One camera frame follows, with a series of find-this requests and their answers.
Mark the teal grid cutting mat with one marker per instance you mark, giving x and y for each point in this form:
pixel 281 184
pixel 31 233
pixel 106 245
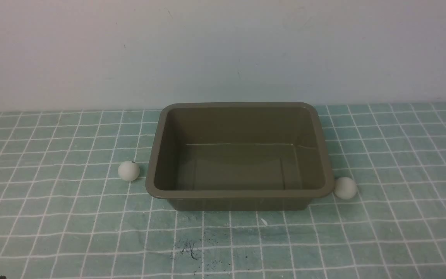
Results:
pixel 65 214

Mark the olive green plastic bin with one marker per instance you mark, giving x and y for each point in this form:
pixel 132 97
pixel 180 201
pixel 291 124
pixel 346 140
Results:
pixel 239 156

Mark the white ping-pong ball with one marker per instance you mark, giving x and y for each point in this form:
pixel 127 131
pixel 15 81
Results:
pixel 128 171
pixel 345 188

